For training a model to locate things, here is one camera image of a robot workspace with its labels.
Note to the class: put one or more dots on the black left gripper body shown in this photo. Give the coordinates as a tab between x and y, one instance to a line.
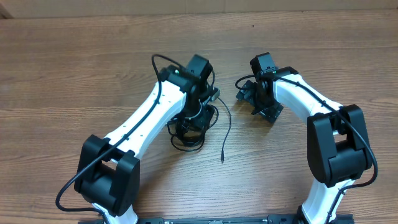
198	116

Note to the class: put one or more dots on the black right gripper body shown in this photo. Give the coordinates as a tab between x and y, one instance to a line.
265	106

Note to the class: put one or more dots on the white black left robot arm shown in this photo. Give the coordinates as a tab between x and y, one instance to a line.
108	171

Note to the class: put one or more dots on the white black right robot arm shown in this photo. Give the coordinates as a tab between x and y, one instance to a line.
338	149

